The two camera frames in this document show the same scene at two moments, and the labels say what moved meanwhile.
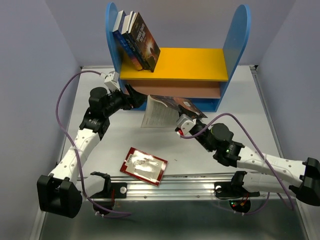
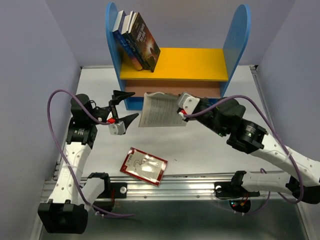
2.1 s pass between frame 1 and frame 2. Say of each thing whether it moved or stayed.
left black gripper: moved
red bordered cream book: stayed
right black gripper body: moved
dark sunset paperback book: stayed
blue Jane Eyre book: stayed
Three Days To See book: stayed
